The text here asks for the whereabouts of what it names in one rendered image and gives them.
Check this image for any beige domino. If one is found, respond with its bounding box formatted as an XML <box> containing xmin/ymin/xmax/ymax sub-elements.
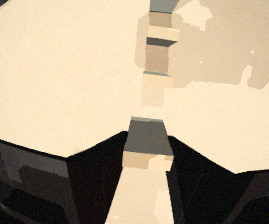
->
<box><xmin>122</xmin><ymin>117</ymin><xmax>174</xmax><ymax>171</ymax></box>
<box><xmin>146</xmin><ymin>26</ymin><xmax>179</xmax><ymax>47</ymax></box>
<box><xmin>149</xmin><ymin>0</ymin><xmax>179</xmax><ymax>14</ymax></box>
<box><xmin>142</xmin><ymin>71</ymin><xmax>174</xmax><ymax>88</ymax></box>

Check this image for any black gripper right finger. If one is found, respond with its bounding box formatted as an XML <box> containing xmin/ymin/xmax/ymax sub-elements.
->
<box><xmin>165</xmin><ymin>135</ymin><xmax>269</xmax><ymax>224</ymax></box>

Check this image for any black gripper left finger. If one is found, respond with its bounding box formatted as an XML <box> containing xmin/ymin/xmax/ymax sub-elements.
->
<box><xmin>0</xmin><ymin>131</ymin><xmax>127</xmax><ymax>224</ymax></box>

